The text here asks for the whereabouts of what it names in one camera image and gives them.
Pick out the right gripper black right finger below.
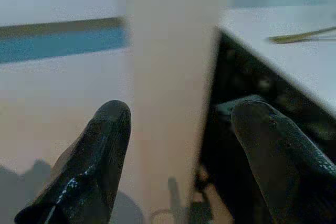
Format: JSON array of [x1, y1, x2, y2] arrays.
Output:
[[230, 101, 336, 224]]

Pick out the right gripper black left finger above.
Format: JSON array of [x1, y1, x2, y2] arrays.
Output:
[[14, 100, 132, 224]]

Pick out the blue mat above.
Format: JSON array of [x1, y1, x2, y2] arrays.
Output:
[[0, 28, 130, 64]]

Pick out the yellow green utensil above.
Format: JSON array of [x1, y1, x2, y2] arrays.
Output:
[[268, 26, 336, 44]]

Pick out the beige upright post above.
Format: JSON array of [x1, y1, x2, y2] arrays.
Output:
[[130, 0, 221, 224]]

